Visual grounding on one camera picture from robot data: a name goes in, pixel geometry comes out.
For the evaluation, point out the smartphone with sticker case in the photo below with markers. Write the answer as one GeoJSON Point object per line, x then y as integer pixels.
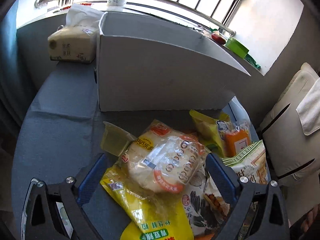
{"type": "Point", "coordinates": [41, 217]}

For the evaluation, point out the yellow chips bag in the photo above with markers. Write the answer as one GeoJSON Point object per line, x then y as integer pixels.
{"type": "Point", "coordinates": [153, 216]}

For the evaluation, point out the orange sausage package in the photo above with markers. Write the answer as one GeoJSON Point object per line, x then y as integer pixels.
{"type": "Point", "coordinates": [237, 137]}

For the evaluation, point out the white towel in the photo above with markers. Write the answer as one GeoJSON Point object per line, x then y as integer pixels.
{"type": "Point", "coordinates": [309, 110]}

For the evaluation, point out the green plastic bag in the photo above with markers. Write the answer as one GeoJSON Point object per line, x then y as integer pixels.
{"type": "Point", "coordinates": [252, 61]}

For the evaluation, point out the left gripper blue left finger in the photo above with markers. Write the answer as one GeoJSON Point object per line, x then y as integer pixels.
{"type": "Point", "coordinates": [88, 179]}

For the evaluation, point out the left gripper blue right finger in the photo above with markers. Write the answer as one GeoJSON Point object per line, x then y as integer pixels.
{"type": "Point", "coordinates": [224, 178]}

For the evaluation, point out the small jelly cup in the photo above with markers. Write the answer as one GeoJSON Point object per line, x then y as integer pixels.
{"type": "Point", "coordinates": [115, 140]}

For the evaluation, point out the long beige bread package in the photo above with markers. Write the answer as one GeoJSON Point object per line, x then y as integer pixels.
{"type": "Point", "coordinates": [250, 163]}

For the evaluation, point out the tape roll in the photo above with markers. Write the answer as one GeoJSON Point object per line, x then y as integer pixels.
{"type": "Point", "coordinates": [116, 3]}

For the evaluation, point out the white cardboard box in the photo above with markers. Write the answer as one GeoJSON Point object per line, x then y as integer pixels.
{"type": "Point", "coordinates": [144, 64]}

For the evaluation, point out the round bread clear package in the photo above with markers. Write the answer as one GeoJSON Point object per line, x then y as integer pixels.
{"type": "Point", "coordinates": [163, 159]}

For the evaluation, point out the cream chair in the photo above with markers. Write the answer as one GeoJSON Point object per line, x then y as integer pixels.
{"type": "Point", "coordinates": [294, 155]}

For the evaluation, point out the yellow cracker bag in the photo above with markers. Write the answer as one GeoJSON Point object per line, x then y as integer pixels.
{"type": "Point", "coordinates": [212, 131]}

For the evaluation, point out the white ink-painting snack bag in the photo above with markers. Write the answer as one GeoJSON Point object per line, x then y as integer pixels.
{"type": "Point", "coordinates": [204, 218]}

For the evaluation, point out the tissue pack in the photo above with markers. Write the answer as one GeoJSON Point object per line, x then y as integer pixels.
{"type": "Point", "coordinates": [77, 40]}

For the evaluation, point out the green plastic box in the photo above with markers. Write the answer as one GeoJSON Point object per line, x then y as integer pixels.
{"type": "Point", "coordinates": [236, 47]}

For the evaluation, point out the red small object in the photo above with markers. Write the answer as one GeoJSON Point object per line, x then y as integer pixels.
{"type": "Point", "coordinates": [217, 38]}

